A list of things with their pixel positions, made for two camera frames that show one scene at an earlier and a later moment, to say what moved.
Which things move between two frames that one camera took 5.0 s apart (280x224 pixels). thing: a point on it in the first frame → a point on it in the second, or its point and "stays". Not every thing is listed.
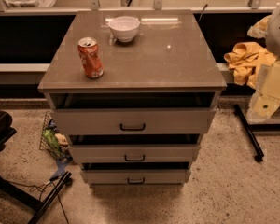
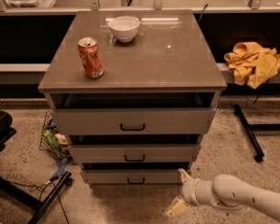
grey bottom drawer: (135, 173) stays
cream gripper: (278, 35) → (189, 190)
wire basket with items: (52, 140) stays
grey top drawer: (128, 114) stays
